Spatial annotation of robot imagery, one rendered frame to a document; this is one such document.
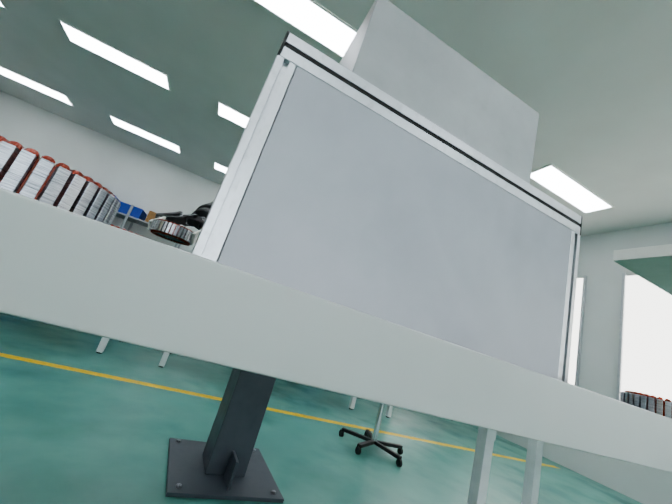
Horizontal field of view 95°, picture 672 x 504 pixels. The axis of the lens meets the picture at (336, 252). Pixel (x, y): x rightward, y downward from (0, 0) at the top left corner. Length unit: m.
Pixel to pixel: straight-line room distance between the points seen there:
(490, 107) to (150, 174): 7.68
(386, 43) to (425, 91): 0.11
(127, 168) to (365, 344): 8.05
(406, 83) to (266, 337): 0.54
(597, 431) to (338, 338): 0.26
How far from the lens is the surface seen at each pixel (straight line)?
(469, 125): 0.69
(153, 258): 0.18
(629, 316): 5.56
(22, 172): 0.28
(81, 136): 8.59
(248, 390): 1.65
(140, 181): 8.05
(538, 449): 2.18
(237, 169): 0.42
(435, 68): 0.70
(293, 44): 0.54
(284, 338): 0.18
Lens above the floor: 0.73
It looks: 15 degrees up
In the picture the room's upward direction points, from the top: 17 degrees clockwise
